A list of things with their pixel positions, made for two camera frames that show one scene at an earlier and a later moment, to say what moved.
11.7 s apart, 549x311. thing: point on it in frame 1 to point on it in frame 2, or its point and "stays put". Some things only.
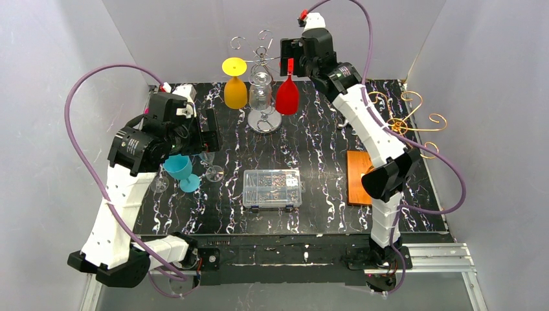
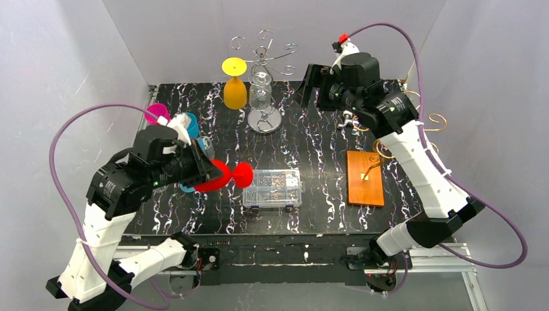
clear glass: (260, 94) stays put
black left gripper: (212, 130) to (202, 161)
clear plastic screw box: (272, 188) stays put
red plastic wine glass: (287, 95) to (242, 175)
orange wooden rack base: (358, 162) stays put
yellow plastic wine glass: (235, 91) stays put
